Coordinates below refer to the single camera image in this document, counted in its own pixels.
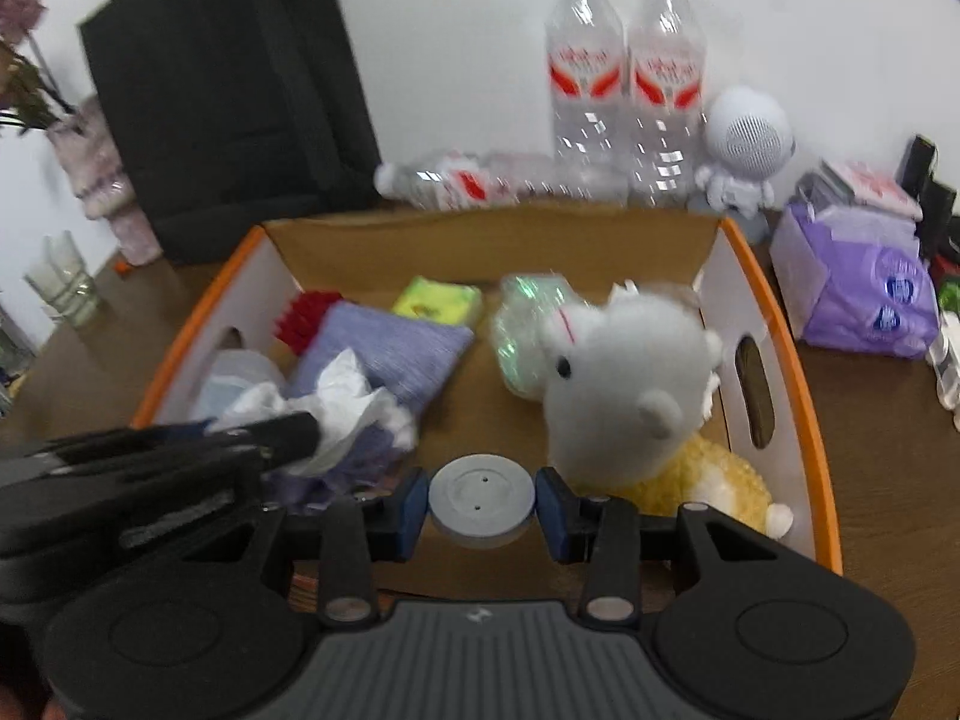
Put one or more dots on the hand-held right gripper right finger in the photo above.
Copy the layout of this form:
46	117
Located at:
551	514

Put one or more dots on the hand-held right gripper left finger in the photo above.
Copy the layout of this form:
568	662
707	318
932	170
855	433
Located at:
409	514

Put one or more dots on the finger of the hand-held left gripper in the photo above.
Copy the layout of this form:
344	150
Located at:
277	439
127	439

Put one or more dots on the grey round disc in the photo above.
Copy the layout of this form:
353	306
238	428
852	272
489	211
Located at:
481	499

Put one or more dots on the white tissue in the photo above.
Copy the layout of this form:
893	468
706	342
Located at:
345	405

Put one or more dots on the red cardboard box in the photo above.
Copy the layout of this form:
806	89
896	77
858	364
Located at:
480	427

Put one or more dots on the white and yellow plush toy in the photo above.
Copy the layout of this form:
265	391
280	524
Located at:
622	390

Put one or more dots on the red spiky object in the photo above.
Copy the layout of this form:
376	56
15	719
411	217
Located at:
304	322

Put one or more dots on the purple cloth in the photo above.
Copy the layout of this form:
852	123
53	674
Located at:
397	352

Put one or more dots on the clear drinking glass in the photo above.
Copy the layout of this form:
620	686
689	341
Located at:
64	285

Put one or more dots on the clear plastic bag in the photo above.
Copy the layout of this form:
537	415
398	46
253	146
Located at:
521	330

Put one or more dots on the yellow green sponge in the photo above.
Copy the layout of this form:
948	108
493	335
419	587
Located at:
439	301

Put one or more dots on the pink lace vase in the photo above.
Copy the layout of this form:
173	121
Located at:
97	172

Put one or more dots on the lying clear water bottle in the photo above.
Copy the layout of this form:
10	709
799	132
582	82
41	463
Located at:
480	180

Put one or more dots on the black paper bag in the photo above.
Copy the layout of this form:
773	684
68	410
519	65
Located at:
225	90

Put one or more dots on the purple tissue pack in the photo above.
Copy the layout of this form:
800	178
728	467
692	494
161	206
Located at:
862	292

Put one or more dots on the strip of small white bottles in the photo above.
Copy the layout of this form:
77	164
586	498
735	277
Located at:
946	375

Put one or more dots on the white robot-shaped speaker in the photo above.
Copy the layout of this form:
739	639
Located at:
746	142

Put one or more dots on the clear water bottle red label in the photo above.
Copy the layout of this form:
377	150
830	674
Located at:
586	67
667	82

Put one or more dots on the white and red packet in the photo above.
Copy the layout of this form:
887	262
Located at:
874	187

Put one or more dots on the black upright block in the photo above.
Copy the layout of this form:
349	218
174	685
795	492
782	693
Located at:
930	187

